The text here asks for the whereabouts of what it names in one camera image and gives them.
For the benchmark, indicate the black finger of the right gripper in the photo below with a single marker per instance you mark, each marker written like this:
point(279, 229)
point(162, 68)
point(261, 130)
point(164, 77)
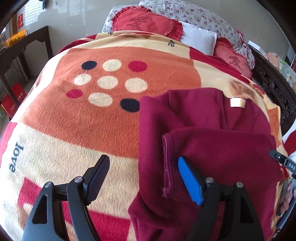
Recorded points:
point(285, 161)

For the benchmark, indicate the orange cream red patterned blanket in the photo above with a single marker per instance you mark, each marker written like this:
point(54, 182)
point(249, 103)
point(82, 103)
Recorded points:
point(85, 103)

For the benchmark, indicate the yellow basket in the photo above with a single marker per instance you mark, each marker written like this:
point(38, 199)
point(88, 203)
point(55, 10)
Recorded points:
point(15, 38)

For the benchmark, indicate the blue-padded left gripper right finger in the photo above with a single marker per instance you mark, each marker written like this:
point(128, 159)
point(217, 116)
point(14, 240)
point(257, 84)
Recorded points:
point(240, 221)

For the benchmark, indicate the white pillow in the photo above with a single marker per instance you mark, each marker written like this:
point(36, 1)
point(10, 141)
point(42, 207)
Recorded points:
point(199, 39)

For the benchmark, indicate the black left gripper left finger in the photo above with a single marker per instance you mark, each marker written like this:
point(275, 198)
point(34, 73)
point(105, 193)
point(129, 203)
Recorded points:
point(46, 220)

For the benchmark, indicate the right red heart pillow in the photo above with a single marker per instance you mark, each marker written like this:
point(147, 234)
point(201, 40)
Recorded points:
point(224, 50)

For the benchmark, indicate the red box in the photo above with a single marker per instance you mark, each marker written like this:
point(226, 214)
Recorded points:
point(9, 106)
point(19, 92)

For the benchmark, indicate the left red heart pillow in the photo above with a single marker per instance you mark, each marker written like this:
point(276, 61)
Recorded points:
point(139, 18)

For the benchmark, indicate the red and white garment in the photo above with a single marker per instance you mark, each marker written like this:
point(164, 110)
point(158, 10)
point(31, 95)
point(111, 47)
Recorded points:
point(289, 140)

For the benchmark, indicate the dark red fleece garment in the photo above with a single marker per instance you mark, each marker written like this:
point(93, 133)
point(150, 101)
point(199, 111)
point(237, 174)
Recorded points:
point(228, 144)

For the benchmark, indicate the carved dark wooden headboard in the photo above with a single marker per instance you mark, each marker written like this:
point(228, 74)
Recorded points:
point(276, 88)

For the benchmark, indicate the floral bedding roll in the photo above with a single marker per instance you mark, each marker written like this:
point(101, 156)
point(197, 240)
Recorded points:
point(195, 15)

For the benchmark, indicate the dark wooden side table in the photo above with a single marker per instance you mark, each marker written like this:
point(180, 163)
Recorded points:
point(40, 35)

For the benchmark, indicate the red heart pillow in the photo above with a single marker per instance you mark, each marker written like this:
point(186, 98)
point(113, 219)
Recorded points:
point(224, 50)
point(139, 18)

